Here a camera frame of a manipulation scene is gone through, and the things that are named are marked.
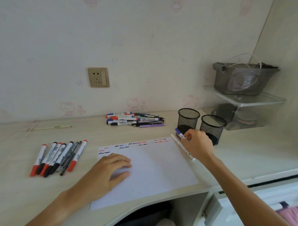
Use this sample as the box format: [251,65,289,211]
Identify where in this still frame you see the person's left hand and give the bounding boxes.
[64,153,132,208]

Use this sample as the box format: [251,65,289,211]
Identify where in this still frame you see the pink round item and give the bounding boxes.
[237,114,258,125]

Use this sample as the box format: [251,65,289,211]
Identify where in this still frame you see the white slim pen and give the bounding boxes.
[170,133,195,160]

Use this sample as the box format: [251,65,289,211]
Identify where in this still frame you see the black mesh cup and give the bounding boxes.
[178,108,201,135]
[199,114,228,147]

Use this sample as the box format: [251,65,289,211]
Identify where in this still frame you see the person's right forearm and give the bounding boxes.
[202,155,291,226]

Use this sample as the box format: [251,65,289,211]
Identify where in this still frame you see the white paper sheet with squiggles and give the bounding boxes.
[90,136,199,211]

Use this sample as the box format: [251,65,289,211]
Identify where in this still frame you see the gold wall socket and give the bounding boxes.
[88,67,110,88]

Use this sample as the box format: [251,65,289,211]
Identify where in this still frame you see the clear acrylic rack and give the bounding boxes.
[202,85,286,131]

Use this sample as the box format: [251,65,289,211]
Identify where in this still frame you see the thin white cable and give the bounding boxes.
[224,53,262,69]

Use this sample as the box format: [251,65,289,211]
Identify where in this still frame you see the pink mattress sheet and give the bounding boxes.
[277,205,298,226]

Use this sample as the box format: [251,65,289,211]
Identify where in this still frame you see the person's right hand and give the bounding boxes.
[180,129,216,163]

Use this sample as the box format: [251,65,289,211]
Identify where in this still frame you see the blue-capped white marker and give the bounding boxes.
[175,128,190,142]

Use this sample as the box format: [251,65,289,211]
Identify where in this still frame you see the pile of assorted pens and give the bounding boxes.
[106,112,166,128]

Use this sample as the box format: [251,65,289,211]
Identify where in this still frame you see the thin pink cord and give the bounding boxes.
[27,120,39,132]

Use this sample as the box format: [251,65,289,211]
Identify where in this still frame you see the red-capped white marker pen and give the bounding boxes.
[67,140,88,173]
[40,142,63,176]
[29,144,47,177]

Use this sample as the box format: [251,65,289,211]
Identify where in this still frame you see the paper-wrapped chopsticks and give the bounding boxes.
[22,125,73,132]

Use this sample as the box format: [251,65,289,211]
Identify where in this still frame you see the light wooden table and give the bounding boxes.
[0,108,298,226]

